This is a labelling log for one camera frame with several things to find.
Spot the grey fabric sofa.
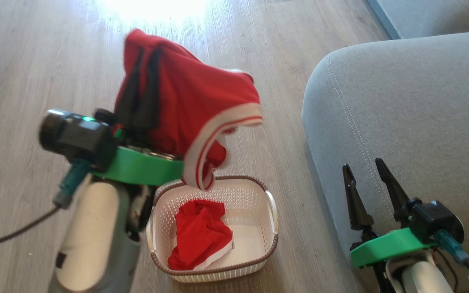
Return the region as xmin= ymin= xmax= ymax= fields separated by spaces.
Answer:
xmin=302 ymin=29 xmax=469 ymax=293

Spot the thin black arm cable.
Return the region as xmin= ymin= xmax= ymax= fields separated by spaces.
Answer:
xmin=436 ymin=248 xmax=460 ymax=293

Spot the red garment plain white trim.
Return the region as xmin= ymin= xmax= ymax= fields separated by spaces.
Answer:
xmin=168 ymin=199 xmax=235 ymax=271

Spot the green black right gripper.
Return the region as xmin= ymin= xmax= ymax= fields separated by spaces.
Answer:
xmin=342 ymin=158 xmax=439 ymax=269

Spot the blue-grey upholstered seat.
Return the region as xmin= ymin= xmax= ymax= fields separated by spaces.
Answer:
xmin=366 ymin=0 xmax=469 ymax=40

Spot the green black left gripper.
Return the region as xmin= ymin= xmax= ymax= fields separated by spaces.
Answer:
xmin=92 ymin=47 xmax=184 ymax=187

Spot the red garment striped white trim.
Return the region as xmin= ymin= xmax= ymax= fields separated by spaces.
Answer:
xmin=114 ymin=28 xmax=264 ymax=191

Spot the right teal-plug black cable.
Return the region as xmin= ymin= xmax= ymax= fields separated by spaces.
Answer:
xmin=434 ymin=229 xmax=469 ymax=293

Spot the white basket brown rim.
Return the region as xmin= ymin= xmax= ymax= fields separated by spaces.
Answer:
xmin=146 ymin=175 xmax=279 ymax=283

